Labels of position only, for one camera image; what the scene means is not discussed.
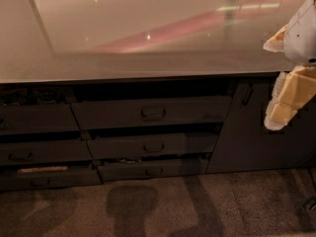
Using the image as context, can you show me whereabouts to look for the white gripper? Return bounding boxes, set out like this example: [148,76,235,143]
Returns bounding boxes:
[263,0,316,131]

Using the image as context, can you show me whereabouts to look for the dark grey drawer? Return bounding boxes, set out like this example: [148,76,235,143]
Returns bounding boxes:
[71,96,232,130]
[87,132,218,159]
[0,140,91,166]
[0,168,101,192]
[98,158,208,181]
[0,105,78,135]

